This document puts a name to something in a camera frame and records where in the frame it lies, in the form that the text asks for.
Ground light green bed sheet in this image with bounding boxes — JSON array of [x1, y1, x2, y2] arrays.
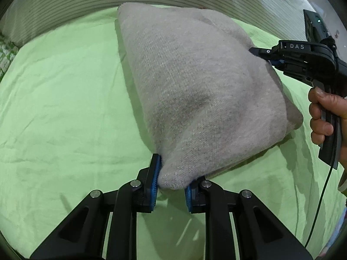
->
[[1, 8, 346, 257]]

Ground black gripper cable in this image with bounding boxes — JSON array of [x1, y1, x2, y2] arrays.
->
[[303, 164, 335, 248]]

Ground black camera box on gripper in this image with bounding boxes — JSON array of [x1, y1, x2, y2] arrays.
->
[[303, 10, 331, 43]]

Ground green white patterned pillow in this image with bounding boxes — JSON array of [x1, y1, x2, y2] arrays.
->
[[0, 34, 19, 80]]

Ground person's right hand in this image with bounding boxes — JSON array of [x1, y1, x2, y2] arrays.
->
[[308, 86, 347, 171]]

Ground striped grey white duvet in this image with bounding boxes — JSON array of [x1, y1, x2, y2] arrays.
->
[[1, 0, 311, 46]]

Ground beige knit sweater brown trim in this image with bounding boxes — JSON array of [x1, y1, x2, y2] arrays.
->
[[118, 2, 303, 190]]

